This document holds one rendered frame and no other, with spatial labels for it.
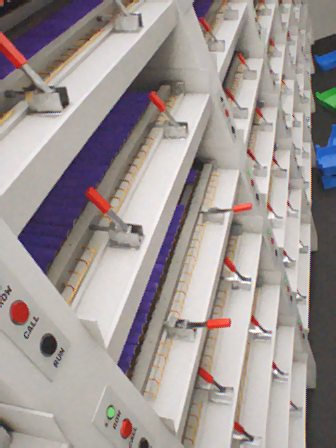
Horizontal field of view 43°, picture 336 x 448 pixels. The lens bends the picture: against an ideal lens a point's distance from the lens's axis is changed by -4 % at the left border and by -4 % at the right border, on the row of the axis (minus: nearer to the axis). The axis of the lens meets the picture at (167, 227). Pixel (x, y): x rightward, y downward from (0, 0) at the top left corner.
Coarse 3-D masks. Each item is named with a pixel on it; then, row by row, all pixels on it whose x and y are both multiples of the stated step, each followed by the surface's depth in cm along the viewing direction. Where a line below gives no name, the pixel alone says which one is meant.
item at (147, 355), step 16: (208, 176) 92; (208, 192) 90; (192, 208) 85; (192, 224) 81; (192, 240) 80; (176, 256) 75; (192, 256) 77; (176, 272) 73; (176, 288) 72; (160, 304) 68; (160, 320) 65; (160, 336) 64; (144, 352) 61; (144, 368) 59; (160, 368) 61; (144, 384) 58
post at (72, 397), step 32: (0, 224) 34; (0, 256) 33; (32, 288) 36; (64, 320) 39; (0, 352) 32; (96, 352) 42; (0, 384) 32; (32, 384) 34; (64, 384) 37; (96, 384) 41; (128, 384) 46; (64, 416) 37
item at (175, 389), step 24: (192, 168) 99; (216, 168) 98; (216, 192) 92; (216, 240) 81; (192, 264) 77; (216, 264) 76; (192, 288) 73; (216, 288) 77; (192, 312) 69; (144, 336) 66; (168, 360) 63; (192, 360) 62; (168, 384) 60; (192, 384) 63; (168, 408) 57
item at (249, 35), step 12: (252, 24) 141; (240, 36) 145; (252, 36) 144; (264, 48) 153; (264, 60) 149; (264, 72) 151; (264, 84) 154; (276, 132) 165; (288, 132) 172; (300, 204) 184; (312, 228) 193; (312, 240) 195
